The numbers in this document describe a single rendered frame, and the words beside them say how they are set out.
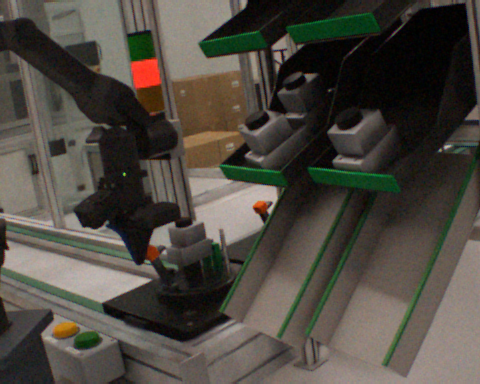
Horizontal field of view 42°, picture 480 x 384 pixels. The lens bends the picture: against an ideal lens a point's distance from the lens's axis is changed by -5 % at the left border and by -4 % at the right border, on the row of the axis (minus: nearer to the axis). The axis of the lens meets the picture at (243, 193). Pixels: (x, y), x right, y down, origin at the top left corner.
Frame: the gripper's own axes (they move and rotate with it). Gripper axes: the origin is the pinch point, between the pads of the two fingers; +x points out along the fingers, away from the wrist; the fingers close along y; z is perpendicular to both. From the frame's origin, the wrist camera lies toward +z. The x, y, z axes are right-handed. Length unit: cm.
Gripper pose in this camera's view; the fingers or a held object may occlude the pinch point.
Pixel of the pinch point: (135, 243)
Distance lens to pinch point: 100.9
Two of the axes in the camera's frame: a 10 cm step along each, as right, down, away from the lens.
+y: 6.9, 0.5, -7.2
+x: 1.4, 9.7, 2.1
